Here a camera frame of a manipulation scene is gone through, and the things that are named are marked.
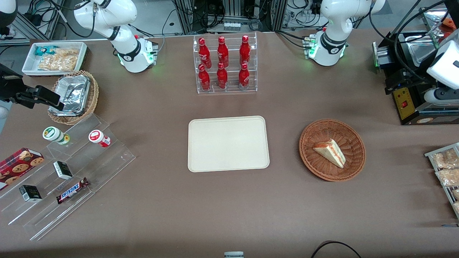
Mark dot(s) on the aluminium profile rail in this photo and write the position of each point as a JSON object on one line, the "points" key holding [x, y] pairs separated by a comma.
{"points": [[39, 27]]}

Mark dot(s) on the aluminium frame rack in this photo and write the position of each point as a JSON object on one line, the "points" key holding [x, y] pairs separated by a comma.
{"points": [[184, 16]]}

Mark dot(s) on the aluminium foil container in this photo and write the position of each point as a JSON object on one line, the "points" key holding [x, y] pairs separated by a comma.
{"points": [[73, 93]]}

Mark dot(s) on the triangular sandwich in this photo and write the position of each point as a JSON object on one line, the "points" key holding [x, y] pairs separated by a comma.
{"points": [[331, 152]]}

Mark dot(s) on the small grey device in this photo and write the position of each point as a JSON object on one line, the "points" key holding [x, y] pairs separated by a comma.
{"points": [[233, 255]]}

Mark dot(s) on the steel pan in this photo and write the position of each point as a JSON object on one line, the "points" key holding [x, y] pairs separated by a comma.
{"points": [[421, 50]]}

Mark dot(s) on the clear acrylic stepped display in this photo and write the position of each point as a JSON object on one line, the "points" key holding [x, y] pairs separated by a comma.
{"points": [[107, 161]]}

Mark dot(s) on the small black carton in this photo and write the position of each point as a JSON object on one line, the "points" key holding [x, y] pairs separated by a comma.
{"points": [[30, 193], [63, 170]]}

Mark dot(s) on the white power strip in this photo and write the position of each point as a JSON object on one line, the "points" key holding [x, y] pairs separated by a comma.
{"points": [[304, 16]]}

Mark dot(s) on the teal snack packet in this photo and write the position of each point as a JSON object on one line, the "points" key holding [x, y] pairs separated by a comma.
{"points": [[43, 50]]}

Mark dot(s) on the clear bag of chips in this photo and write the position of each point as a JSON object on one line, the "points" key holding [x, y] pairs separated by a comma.
{"points": [[57, 63], [68, 52]]}

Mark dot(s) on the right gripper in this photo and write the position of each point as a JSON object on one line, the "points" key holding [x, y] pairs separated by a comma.
{"points": [[9, 89]]}

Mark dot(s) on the red lid cup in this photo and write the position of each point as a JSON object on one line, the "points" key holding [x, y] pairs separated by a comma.
{"points": [[97, 137]]}

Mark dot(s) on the red cola bottle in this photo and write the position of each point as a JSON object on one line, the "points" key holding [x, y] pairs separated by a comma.
{"points": [[204, 78], [245, 51], [204, 53], [222, 52], [244, 76], [222, 76]]}

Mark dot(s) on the clear acrylic bottle rack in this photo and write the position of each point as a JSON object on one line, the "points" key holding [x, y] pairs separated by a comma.
{"points": [[232, 89]]}

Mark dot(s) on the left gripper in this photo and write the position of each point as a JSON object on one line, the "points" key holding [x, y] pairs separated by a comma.
{"points": [[412, 78]]}

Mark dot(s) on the red cookie box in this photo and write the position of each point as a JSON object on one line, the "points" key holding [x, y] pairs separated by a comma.
{"points": [[16, 166]]}

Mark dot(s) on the tray of bagged snacks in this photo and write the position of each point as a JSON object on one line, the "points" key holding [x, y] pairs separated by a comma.
{"points": [[445, 191]]}

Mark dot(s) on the grey metal box green light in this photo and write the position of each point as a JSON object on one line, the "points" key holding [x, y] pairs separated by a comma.
{"points": [[383, 55]]}

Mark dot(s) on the light wicker basket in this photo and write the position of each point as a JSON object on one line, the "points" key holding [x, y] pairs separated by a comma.
{"points": [[94, 94]]}

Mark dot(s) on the black power adapter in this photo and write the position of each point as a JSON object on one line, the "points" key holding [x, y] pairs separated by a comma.
{"points": [[32, 18]]}

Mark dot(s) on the white rectangular snack bin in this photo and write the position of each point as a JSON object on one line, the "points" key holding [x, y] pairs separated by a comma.
{"points": [[29, 66]]}

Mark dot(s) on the black food warmer appliance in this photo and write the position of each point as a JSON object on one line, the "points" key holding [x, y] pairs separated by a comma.
{"points": [[430, 114]]}

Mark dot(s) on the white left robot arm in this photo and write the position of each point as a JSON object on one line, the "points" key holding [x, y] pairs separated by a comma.
{"points": [[337, 18]]}

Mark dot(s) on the round brown wicker basket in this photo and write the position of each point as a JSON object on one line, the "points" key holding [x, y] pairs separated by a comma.
{"points": [[315, 165]]}

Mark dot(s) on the snickers bar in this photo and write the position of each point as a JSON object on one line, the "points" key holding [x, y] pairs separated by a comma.
{"points": [[71, 190]]}

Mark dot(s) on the clear bag of crackers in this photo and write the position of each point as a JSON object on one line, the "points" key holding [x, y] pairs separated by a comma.
{"points": [[444, 159], [457, 208], [456, 194], [450, 177]]}

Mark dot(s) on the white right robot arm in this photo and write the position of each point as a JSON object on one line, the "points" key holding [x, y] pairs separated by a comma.
{"points": [[122, 18]]}

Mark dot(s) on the cream plastic tray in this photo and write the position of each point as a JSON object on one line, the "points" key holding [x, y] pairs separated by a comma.
{"points": [[228, 143]]}

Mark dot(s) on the white terminal strip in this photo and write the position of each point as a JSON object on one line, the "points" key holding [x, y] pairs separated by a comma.
{"points": [[231, 26]]}

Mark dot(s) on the green lid cup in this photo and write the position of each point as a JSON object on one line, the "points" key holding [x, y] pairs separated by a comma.
{"points": [[53, 134]]}

